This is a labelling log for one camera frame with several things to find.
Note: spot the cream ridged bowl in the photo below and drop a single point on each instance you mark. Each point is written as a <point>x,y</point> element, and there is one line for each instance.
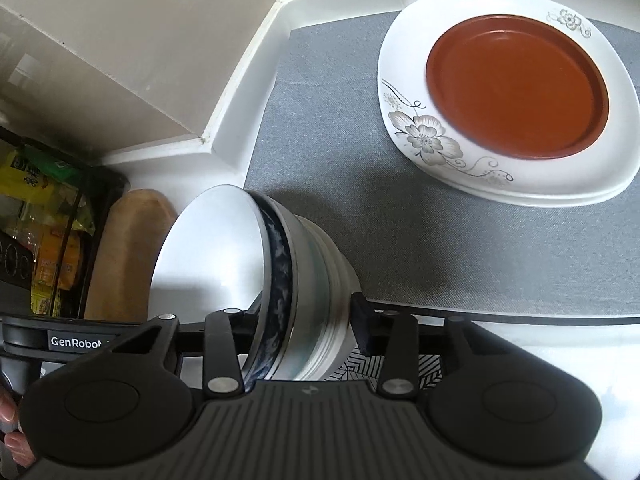
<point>342,280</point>

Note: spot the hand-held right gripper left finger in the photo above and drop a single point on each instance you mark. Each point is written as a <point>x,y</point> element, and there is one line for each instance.
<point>225,341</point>

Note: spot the orange packet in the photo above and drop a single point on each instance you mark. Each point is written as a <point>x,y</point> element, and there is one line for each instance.
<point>55,257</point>

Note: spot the yellow green packet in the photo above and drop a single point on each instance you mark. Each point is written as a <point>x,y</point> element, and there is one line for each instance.
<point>30,172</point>

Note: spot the grey table mat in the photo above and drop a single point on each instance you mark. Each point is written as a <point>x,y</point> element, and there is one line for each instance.
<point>350,135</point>

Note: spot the brown round plate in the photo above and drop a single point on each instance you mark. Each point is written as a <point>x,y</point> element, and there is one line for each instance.
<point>515,85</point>

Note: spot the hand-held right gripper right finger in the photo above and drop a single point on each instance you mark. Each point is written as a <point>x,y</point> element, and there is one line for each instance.
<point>364,327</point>

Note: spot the black white patterned cloth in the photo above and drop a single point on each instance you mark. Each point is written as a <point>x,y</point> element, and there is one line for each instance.
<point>430,367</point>

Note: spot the person's left hand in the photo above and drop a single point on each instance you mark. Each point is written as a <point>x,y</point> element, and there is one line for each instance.
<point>9,411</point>

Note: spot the white bowl with blue pattern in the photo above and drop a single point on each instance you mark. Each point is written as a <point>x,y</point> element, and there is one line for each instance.
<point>210,265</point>

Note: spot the wooden cutting board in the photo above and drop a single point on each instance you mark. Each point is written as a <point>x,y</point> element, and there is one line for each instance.
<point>127,250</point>

